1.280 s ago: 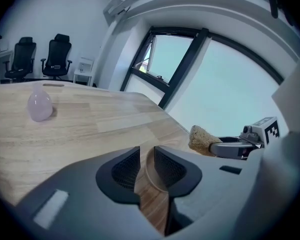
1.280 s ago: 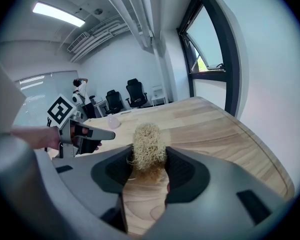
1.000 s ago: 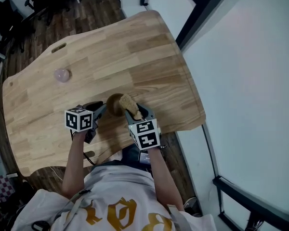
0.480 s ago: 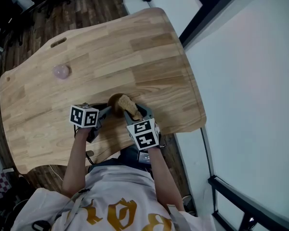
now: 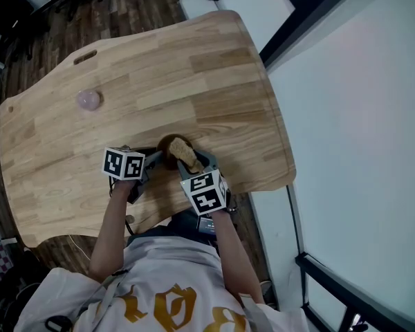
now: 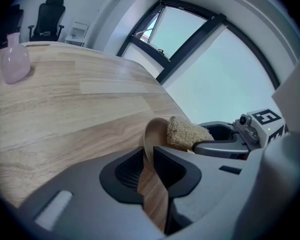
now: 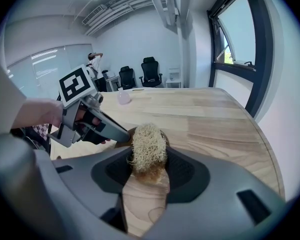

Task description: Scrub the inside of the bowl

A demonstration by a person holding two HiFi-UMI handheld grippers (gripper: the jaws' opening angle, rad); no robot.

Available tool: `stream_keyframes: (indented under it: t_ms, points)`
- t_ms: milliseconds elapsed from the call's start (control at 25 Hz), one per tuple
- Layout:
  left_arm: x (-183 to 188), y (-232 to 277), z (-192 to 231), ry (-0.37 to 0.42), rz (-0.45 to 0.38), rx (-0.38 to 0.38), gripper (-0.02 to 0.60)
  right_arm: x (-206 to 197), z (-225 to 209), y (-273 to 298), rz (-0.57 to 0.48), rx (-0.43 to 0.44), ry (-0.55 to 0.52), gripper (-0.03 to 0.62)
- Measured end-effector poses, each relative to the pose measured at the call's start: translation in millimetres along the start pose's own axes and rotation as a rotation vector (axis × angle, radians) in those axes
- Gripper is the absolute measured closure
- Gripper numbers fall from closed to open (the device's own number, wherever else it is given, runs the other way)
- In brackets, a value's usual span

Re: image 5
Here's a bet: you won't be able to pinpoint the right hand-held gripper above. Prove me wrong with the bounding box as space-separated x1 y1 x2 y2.
176 148 233 218

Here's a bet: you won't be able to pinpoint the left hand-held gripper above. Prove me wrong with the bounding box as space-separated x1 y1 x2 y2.
101 145 165 205

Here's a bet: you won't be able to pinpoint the brown bowl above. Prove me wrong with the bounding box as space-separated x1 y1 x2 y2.
156 133 196 172

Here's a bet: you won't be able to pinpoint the person's right forearm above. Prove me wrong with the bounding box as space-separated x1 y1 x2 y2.
210 208 266 305

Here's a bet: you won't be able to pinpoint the person's left forearm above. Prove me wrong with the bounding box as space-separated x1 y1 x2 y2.
88 180 133 284

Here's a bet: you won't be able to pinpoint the person's dark trousers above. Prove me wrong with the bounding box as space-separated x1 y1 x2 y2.
127 208 216 247

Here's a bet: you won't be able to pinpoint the small device with screen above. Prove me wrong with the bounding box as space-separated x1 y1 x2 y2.
196 215 218 236

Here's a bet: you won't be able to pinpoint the pink translucent ball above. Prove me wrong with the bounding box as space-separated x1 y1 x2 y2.
75 89 102 111

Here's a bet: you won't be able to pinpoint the white shirt with gold print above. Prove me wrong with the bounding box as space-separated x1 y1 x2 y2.
12 235 311 332

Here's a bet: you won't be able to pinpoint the black bag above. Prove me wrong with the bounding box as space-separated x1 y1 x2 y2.
0 0 35 46

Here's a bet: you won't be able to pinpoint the thin white cable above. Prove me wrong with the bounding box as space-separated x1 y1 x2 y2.
68 234 93 268

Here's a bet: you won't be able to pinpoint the grey harness strap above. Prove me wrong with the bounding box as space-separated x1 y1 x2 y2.
238 292 276 332
91 270 129 324

